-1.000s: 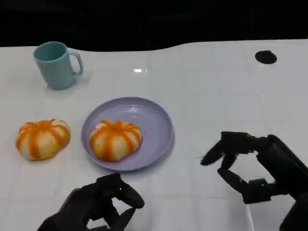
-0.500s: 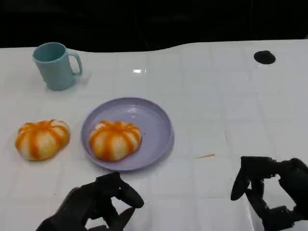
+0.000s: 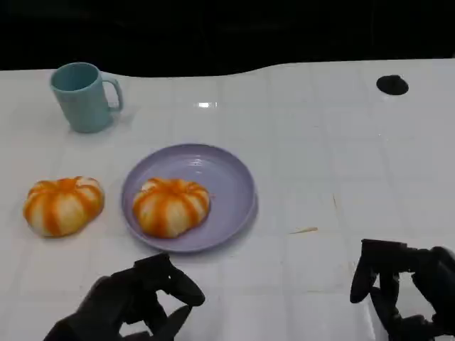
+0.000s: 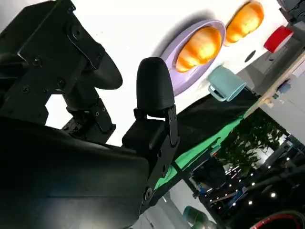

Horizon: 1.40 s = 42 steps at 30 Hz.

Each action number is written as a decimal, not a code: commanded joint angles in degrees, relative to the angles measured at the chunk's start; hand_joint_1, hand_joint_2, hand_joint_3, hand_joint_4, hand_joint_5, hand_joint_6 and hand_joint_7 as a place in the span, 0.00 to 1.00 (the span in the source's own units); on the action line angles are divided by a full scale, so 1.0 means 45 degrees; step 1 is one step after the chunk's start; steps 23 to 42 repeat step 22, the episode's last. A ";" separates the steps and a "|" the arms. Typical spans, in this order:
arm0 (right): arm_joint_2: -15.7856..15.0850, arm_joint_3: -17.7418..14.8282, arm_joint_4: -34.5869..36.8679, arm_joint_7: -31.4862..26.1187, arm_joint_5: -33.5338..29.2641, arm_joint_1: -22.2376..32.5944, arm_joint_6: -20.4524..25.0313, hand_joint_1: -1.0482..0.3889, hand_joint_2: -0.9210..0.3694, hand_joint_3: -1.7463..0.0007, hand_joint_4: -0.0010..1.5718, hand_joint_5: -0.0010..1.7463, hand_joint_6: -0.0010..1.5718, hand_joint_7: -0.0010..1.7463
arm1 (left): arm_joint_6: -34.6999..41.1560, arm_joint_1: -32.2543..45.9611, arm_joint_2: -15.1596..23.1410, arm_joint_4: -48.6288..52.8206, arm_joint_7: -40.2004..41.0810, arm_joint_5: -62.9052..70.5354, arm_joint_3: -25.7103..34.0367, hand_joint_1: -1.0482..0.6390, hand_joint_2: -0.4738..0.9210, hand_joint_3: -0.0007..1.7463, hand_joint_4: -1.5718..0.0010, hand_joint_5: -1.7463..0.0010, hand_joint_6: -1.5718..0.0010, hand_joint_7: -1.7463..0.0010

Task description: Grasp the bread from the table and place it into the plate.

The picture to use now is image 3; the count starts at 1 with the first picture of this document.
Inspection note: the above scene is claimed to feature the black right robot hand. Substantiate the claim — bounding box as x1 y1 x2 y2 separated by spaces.
349 238 455 341

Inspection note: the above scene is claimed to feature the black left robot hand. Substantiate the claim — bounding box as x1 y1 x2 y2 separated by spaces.
42 252 206 341

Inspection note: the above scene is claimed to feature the orange and white bread roll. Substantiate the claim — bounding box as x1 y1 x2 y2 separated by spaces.
23 175 106 239
132 177 212 239

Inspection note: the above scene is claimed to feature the lilac plate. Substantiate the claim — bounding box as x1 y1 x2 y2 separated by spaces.
121 143 259 254

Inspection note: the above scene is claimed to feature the pale green mug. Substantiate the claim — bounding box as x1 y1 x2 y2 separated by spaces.
49 62 124 134

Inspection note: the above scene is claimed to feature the black table cable grommet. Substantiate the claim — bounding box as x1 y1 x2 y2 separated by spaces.
375 75 410 96

